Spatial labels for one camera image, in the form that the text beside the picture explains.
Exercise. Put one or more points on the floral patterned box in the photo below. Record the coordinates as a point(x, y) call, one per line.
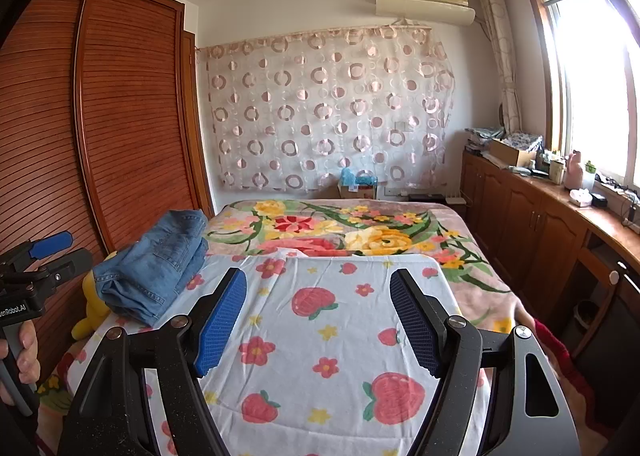
point(522, 140)

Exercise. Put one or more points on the beige window curtain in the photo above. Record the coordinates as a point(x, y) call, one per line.
point(502, 45)

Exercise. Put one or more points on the person's left hand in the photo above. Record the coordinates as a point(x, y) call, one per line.
point(30, 356)

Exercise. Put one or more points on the floral blanket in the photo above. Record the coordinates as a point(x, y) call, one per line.
point(320, 228)

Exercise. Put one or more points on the small black box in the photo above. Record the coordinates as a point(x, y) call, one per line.
point(599, 201)

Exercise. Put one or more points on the white tissue box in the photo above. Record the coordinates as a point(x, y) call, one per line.
point(581, 198)

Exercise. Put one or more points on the wooden sideboard cabinet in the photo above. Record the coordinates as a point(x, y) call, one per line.
point(530, 216)

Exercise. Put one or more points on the blue plastic bag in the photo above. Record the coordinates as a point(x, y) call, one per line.
point(357, 176)

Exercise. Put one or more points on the white round knob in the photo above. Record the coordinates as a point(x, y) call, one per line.
point(612, 277)

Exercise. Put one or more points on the strawberry print bedsheet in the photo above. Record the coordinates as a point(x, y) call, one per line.
point(325, 306)

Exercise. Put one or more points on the white wall air conditioner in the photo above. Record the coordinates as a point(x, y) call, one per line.
point(425, 11)

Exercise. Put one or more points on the small green plant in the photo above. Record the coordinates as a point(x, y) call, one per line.
point(590, 173)

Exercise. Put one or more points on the window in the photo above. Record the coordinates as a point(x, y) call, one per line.
point(590, 85)

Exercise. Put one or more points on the yellow plush toy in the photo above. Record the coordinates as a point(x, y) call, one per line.
point(92, 311)

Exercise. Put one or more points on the stack of papers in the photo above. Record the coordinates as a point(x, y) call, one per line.
point(477, 140)

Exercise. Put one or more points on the waste bin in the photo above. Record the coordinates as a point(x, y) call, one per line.
point(586, 318)

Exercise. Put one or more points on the red blanket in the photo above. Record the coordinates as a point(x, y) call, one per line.
point(560, 356)

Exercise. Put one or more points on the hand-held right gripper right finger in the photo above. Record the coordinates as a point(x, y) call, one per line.
point(417, 326)

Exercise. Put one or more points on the blue denim pants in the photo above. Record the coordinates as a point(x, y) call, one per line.
point(150, 266)

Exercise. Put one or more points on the pink bottle on counter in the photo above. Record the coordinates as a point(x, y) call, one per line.
point(575, 170)

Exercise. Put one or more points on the open cardboard box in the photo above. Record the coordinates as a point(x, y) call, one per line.
point(510, 155)

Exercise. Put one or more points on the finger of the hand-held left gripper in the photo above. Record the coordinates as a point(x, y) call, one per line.
point(50, 243)
point(70, 266)

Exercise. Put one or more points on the circle-patterned sheer curtain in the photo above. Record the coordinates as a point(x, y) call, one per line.
point(325, 110)

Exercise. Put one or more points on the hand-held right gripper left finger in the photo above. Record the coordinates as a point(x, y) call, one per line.
point(220, 326)

